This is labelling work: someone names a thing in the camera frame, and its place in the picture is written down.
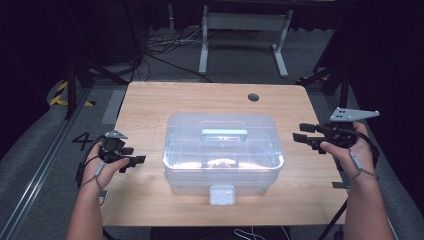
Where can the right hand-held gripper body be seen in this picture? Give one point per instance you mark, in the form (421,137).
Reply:
(340,133)

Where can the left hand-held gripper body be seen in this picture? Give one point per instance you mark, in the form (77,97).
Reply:
(111,146)

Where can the clear plastic storage box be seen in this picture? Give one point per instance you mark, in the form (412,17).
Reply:
(186,133)

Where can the clear plastic storage box base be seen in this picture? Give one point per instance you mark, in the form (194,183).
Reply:
(200,186)

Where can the person's left hand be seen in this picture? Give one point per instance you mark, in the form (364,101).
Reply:
(96,166)

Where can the person's right hand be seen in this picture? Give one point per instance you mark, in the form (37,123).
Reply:
(361,156)

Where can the black metal stand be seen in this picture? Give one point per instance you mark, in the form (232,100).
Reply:
(343,90)
(70,90)

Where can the black diagonal bar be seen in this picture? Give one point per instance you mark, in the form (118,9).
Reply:
(333,220)

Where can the grey metal desk frame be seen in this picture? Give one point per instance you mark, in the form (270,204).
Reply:
(245,21)

